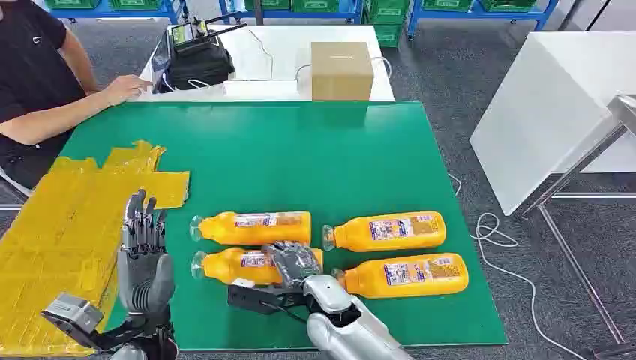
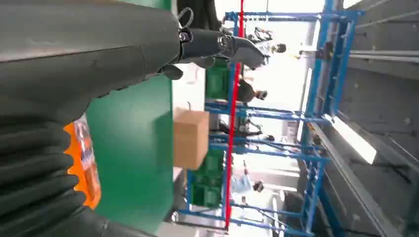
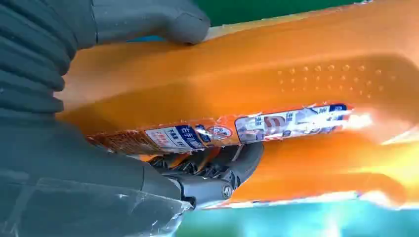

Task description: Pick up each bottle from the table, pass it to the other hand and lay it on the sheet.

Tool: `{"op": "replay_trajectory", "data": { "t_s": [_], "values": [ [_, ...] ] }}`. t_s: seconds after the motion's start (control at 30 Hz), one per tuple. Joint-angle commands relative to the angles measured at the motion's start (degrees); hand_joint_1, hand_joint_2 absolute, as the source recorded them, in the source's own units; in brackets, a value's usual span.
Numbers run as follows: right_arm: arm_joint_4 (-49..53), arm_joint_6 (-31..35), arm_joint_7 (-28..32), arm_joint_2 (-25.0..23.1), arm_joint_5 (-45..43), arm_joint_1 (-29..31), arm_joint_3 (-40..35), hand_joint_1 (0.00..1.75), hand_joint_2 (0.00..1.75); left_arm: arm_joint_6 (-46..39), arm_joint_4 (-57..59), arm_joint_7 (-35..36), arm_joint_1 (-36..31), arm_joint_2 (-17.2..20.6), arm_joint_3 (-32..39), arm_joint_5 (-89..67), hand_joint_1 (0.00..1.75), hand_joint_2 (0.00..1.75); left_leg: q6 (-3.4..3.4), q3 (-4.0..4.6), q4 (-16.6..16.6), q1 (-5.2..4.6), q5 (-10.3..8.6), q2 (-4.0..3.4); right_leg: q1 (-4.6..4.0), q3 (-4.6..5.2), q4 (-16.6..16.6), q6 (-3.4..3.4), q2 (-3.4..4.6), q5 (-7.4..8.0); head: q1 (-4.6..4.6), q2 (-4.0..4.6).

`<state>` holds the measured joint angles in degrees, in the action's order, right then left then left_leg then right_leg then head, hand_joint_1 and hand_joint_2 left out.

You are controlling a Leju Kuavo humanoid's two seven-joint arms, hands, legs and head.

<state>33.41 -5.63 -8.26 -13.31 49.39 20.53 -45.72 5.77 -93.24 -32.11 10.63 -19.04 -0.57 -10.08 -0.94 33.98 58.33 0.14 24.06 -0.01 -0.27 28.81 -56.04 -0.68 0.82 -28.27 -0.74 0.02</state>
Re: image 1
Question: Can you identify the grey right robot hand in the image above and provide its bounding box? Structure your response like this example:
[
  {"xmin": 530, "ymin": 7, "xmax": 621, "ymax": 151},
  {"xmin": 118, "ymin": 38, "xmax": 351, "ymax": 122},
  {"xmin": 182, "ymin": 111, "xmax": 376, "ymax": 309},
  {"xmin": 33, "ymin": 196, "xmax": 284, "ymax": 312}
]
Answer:
[{"xmin": 262, "ymin": 241, "xmax": 325, "ymax": 290}]

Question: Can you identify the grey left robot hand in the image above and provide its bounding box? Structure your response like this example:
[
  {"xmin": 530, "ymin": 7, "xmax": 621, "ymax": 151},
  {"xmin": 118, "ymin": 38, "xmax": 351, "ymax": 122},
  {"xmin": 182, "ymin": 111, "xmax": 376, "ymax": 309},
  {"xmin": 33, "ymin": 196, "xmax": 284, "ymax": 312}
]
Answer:
[{"xmin": 116, "ymin": 188, "xmax": 176, "ymax": 317}]

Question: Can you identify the orange drink bottle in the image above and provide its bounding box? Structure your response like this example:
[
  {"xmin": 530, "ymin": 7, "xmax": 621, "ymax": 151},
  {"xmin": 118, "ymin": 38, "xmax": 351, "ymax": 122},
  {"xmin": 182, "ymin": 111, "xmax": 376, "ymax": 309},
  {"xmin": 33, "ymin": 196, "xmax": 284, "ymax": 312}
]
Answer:
[
  {"xmin": 331, "ymin": 253, "xmax": 470, "ymax": 300},
  {"xmin": 189, "ymin": 211, "xmax": 313, "ymax": 248},
  {"xmin": 321, "ymin": 211, "xmax": 448, "ymax": 254},
  {"xmin": 190, "ymin": 247, "xmax": 325, "ymax": 287}
]

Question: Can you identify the yellow sheet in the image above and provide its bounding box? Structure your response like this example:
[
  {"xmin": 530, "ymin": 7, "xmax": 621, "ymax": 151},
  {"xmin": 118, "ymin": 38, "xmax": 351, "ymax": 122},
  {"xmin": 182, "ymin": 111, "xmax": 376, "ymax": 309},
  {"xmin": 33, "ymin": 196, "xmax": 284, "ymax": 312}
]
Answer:
[{"xmin": 0, "ymin": 140, "xmax": 191, "ymax": 359}]

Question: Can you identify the green table mat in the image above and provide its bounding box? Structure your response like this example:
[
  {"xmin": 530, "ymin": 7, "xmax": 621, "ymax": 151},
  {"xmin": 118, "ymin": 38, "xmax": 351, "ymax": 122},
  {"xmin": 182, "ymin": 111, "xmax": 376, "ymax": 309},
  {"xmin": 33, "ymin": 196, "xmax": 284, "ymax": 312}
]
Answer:
[{"xmin": 58, "ymin": 100, "xmax": 509, "ymax": 353}]

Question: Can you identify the white power strip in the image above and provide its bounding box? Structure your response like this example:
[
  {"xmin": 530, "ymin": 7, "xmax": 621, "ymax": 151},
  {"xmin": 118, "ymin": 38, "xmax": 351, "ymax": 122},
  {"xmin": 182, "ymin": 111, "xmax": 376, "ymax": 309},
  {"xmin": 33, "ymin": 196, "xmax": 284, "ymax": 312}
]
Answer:
[{"xmin": 223, "ymin": 79, "xmax": 299, "ymax": 98}]

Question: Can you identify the person's hand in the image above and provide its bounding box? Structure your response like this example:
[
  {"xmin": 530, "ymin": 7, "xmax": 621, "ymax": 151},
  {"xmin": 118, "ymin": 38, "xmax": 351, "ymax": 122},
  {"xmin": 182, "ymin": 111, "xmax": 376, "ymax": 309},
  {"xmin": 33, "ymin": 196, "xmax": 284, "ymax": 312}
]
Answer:
[{"xmin": 101, "ymin": 74, "xmax": 154, "ymax": 107}]

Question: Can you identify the brown cardboard box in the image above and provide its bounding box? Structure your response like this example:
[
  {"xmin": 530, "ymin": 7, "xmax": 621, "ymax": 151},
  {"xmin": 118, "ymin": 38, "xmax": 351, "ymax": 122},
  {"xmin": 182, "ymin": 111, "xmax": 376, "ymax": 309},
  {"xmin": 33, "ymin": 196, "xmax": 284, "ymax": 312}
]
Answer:
[{"xmin": 310, "ymin": 41, "xmax": 376, "ymax": 102}]

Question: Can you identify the black bag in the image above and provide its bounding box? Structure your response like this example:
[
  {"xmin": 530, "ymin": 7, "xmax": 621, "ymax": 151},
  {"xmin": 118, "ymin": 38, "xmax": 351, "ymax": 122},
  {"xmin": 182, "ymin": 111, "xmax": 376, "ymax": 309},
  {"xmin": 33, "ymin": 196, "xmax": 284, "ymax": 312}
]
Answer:
[{"xmin": 166, "ymin": 42, "xmax": 236, "ymax": 92}]

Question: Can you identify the green plastic crate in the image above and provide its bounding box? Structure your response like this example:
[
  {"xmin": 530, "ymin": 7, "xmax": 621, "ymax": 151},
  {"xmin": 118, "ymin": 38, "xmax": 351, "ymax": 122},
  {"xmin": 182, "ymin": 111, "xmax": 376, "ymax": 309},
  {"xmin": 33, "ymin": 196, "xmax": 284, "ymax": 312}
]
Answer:
[
  {"xmin": 421, "ymin": 0, "xmax": 473, "ymax": 13},
  {"xmin": 363, "ymin": 0, "xmax": 413, "ymax": 26},
  {"xmin": 242, "ymin": 0, "xmax": 292, "ymax": 11},
  {"xmin": 480, "ymin": 0, "xmax": 538, "ymax": 14},
  {"xmin": 108, "ymin": 0, "xmax": 163, "ymax": 11},
  {"xmin": 373, "ymin": 23, "xmax": 404, "ymax": 50},
  {"xmin": 291, "ymin": 0, "xmax": 341, "ymax": 14},
  {"xmin": 45, "ymin": 0, "xmax": 101, "ymax": 11}
]

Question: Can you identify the black remote controller with antennas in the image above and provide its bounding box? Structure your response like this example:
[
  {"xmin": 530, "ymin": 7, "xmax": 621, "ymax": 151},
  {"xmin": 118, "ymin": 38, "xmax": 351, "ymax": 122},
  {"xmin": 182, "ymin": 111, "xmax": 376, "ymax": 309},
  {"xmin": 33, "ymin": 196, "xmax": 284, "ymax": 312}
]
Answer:
[{"xmin": 170, "ymin": 13, "xmax": 248, "ymax": 54}]

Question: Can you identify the person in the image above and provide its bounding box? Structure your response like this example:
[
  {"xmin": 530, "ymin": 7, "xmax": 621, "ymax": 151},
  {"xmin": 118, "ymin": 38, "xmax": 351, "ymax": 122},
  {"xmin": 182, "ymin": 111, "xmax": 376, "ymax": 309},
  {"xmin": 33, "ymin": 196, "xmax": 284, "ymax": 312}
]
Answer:
[{"xmin": 0, "ymin": 0, "xmax": 155, "ymax": 191}]

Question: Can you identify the blue metal rack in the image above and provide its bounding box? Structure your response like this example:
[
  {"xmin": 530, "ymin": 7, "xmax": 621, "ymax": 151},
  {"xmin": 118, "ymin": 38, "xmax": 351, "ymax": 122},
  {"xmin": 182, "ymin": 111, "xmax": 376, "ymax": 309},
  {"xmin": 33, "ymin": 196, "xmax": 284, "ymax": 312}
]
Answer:
[
  {"xmin": 31, "ymin": 0, "xmax": 188, "ymax": 26},
  {"xmin": 406, "ymin": 0, "xmax": 560, "ymax": 42},
  {"xmin": 217, "ymin": 0, "xmax": 366, "ymax": 26}
]

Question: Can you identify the white panel table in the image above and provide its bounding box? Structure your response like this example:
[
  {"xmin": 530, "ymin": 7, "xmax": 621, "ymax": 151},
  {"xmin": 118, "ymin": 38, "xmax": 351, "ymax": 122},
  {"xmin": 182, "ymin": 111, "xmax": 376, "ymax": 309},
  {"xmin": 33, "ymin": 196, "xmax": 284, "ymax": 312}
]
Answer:
[{"xmin": 469, "ymin": 31, "xmax": 636, "ymax": 218}]

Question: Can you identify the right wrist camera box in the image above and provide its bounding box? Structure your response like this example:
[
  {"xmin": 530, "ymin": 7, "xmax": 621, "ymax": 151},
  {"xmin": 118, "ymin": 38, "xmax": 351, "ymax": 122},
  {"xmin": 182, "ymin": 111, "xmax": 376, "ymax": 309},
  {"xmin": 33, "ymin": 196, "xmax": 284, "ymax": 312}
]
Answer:
[{"xmin": 226, "ymin": 277, "xmax": 308, "ymax": 317}]

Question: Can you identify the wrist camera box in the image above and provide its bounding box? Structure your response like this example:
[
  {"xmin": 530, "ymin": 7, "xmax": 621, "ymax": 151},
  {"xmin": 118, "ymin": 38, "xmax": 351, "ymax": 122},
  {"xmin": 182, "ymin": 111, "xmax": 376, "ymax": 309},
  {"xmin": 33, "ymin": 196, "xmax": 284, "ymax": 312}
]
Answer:
[
  {"xmin": 226, "ymin": 277, "xmax": 308, "ymax": 317},
  {"xmin": 40, "ymin": 292, "xmax": 105, "ymax": 350}
]

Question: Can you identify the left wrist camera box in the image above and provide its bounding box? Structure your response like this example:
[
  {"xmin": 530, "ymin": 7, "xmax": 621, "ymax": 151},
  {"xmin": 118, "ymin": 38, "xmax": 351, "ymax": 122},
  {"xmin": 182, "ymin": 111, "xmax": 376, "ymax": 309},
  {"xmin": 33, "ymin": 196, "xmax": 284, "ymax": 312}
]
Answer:
[{"xmin": 40, "ymin": 292, "xmax": 105, "ymax": 350}]

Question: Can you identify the thin white cable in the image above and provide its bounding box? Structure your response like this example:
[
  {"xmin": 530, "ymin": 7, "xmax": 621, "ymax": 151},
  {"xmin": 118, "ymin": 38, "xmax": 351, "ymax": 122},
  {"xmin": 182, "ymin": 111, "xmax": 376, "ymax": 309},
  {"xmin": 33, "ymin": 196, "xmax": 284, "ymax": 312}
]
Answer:
[{"xmin": 247, "ymin": 28, "xmax": 275, "ymax": 80}]

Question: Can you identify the white looped cable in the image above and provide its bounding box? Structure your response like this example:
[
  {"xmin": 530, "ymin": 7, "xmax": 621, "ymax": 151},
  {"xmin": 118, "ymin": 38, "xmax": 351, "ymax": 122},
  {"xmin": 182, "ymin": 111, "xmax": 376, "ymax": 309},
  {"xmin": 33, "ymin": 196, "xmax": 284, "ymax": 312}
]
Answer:
[{"xmin": 295, "ymin": 55, "xmax": 394, "ymax": 82}]

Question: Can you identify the long white floor cable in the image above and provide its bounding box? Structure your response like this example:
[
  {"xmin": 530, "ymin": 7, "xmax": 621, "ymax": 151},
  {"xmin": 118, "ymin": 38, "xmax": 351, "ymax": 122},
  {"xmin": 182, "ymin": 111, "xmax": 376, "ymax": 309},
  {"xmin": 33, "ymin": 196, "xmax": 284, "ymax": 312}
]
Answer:
[{"xmin": 447, "ymin": 173, "xmax": 591, "ymax": 360}]

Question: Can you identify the metal table frame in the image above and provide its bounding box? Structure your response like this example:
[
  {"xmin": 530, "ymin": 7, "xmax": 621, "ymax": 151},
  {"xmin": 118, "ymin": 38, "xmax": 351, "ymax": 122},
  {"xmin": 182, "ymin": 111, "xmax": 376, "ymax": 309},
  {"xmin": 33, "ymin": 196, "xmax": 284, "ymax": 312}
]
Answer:
[{"xmin": 520, "ymin": 94, "xmax": 636, "ymax": 360}]

